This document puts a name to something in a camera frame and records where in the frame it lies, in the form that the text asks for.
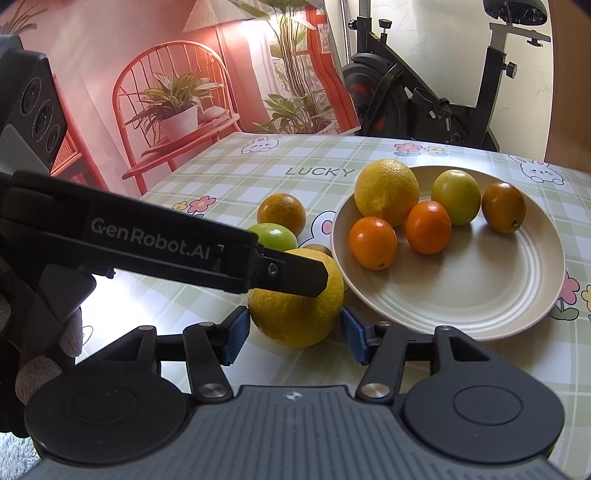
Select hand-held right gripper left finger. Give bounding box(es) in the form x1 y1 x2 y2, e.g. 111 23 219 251
99 305 252 404

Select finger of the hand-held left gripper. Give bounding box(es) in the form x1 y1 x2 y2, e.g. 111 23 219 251
252 244 329 298

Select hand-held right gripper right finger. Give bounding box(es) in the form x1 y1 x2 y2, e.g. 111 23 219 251
341 307 502 404

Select green round fruit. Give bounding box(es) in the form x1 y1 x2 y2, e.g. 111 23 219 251
246 222 299 252

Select large yellow lemon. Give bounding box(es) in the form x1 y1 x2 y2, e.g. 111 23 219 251
247 248 345 349
354 159 421 227

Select greenish orange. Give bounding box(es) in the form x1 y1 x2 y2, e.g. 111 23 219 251
257 193 307 235

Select bright orange tangerine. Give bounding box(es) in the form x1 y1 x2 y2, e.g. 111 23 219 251
406 200 452 255
349 216 398 271

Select beige round plate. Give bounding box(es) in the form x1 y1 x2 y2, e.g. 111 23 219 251
331 165 566 341

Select yellow-green round fruit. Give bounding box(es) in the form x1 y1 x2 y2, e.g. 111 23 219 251
431 169 482 226

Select dark brownish orange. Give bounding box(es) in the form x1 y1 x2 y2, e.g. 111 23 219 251
481 182 527 233

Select person's left hand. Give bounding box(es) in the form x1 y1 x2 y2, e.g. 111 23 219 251
0 256 85 432

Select green checked tablecloth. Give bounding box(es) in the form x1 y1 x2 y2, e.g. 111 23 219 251
69 131 591 416

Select red chair backdrop poster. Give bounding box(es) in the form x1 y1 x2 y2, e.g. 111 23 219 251
0 0 361 199

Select black exercise bike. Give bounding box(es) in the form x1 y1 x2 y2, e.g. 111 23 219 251
342 0 552 153

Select light fluffy rug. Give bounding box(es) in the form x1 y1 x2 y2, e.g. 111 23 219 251
0 431 40 480

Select brown wooden door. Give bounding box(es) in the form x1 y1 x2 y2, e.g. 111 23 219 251
545 0 591 171

